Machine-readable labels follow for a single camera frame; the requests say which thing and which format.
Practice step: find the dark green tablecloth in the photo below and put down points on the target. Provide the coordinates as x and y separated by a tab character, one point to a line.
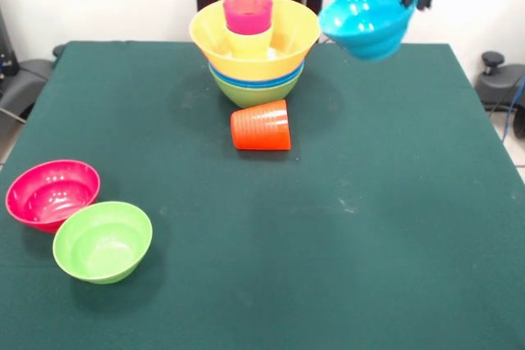
262	317

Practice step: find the red cup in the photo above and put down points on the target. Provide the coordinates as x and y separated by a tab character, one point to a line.
258	124

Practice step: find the large orange bowl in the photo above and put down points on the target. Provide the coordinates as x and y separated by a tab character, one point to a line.
209	34

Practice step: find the small green bowl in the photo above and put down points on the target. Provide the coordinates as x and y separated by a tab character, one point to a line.
102	243

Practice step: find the dark grey pedestal foot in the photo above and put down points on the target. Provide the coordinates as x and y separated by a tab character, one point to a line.
24	79
498	83

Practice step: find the large green bowl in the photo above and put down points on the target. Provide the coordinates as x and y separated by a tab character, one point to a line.
254	96

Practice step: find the purple cup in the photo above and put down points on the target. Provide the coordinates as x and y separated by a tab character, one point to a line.
248	20

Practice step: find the small light blue bowl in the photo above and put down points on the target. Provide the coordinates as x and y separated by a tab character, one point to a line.
369	38

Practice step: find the small pink bowl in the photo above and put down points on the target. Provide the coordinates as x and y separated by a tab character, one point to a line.
45	186

